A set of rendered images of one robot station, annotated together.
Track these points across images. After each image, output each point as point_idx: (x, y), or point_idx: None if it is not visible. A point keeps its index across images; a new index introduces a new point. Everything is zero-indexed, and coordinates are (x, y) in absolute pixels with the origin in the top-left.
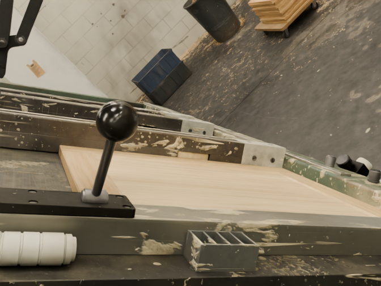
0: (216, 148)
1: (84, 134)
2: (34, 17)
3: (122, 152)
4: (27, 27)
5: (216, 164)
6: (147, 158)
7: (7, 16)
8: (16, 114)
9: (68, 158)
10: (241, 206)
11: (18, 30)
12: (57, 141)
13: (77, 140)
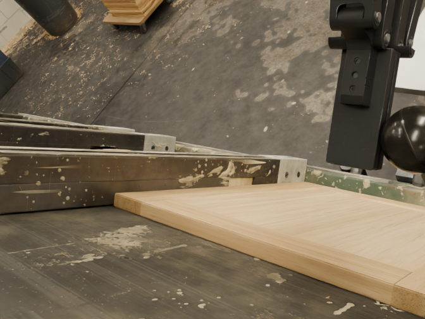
0: (259, 169)
1: (142, 173)
2: (420, 6)
3: (186, 191)
4: (415, 23)
5: (271, 188)
6: (219, 193)
7: (408, 2)
8: (59, 155)
9: (183, 213)
10: (424, 238)
11: (410, 27)
12: (112, 187)
13: (134, 182)
